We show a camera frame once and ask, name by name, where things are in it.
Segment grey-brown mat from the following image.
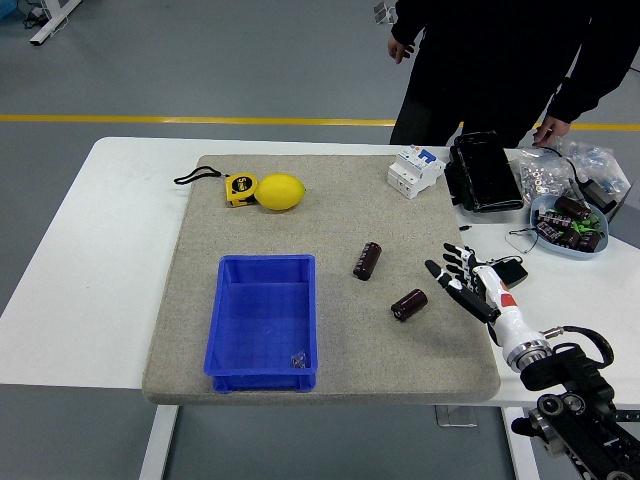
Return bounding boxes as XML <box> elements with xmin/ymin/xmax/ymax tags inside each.
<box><xmin>141</xmin><ymin>153</ymin><xmax>502</xmax><ymax>406</ymax></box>

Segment black case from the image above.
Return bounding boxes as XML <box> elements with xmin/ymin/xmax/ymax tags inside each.
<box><xmin>443</xmin><ymin>130</ymin><xmax>525</xmax><ymax>214</ymax></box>

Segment white background table frame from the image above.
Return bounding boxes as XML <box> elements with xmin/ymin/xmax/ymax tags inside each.
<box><xmin>28</xmin><ymin>0</ymin><xmax>84</xmax><ymax>47</ymax></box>

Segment yellow tape measure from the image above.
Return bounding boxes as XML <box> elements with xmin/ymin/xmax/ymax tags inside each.
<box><xmin>173</xmin><ymin>168</ymin><xmax>260</xmax><ymax>208</ymax></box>

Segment green plastic connectors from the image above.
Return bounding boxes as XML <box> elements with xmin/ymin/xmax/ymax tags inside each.
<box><xmin>571</xmin><ymin>212</ymin><xmax>602</xmax><ymax>236</ymax></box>

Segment clear bag of blue parts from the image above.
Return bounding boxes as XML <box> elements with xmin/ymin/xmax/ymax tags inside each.
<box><xmin>554</xmin><ymin>135</ymin><xmax>632</xmax><ymax>196</ymax></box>

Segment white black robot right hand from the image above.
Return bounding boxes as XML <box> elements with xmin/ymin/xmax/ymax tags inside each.
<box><xmin>424</xmin><ymin>243</ymin><xmax>540</xmax><ymax>355</ymax></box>

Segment person's left hand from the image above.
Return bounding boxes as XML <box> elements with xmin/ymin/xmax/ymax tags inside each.
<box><xmin>532</xmin><ymin>114</ymin><xmax>572</xmax><ymax>148</ymax></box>

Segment white blue circuit breaker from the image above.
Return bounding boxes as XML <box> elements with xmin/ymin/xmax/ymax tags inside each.
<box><xmin>387</xmin><ymin>144</ymin><xmax>447</xmax><ymax>200</ymax></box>

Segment clear bag of washers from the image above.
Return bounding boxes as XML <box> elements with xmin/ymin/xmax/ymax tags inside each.
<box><xmin>509</xmin><ymin>147</ymin><xmax>576</xmax><ymax>201</ymax></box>

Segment person's right hand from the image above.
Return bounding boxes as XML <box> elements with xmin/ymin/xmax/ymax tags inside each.
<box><xmin>387</xmin><ymin>37</ymin><xmax>416</xmax><ymax>65</ymax></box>

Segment flat black power adapter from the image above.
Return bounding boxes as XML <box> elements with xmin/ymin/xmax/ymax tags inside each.
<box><xmin>492</xmin><ymin>256</ymin><xmax>530</xmax><ymax>289</ymax></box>

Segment white floor object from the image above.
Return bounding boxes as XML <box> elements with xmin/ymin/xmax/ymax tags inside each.
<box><xmin>373</xmin><ymin>0</ymin><xmax>399</xmax><ymax>25</ymax></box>

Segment light blue bowl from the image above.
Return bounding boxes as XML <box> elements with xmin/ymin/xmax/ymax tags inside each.
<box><xmin>529</xmin><ymin>193</ymin><xmax>610</xmax><ymax>261</ymax></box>

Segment metal table bracket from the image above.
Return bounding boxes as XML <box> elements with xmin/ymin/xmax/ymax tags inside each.
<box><xmin>434</xmin><ymin>405</ymin><xmax>479</xmax><ymax>429</ymax></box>

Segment yellow lemon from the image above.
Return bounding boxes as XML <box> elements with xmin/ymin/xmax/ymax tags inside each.
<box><xmin>254</xmin><ymin>172</ymin><xmax>307</xmax><ymax>212</ymax></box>

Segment white table leg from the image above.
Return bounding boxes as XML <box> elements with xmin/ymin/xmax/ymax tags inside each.
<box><xmin>138</xmin><ymin>403</ymin><xmax>179</xmax><ymax>480</ymax></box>
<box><xmin>502</xmin><ymin>405</ymin><xmax>541</xmax><ymax>480</ymax></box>

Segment person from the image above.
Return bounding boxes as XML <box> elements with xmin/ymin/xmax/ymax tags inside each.
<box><xmin>387</xmin><ymin>0</ymin><xmax>640</xmax><ymax>149</ymax></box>

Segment thin black cable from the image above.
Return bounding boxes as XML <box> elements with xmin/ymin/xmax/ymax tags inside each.
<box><xmin>458</xmin><ymin>224</ymin><xmax>540</xmax><ymax>266</ymax></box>

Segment blue plastic box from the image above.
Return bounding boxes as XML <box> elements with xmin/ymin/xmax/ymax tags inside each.
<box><xmin>202</xmin><ymin>253</ymin><xmax>320</xmax><ymax>394</ymax></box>

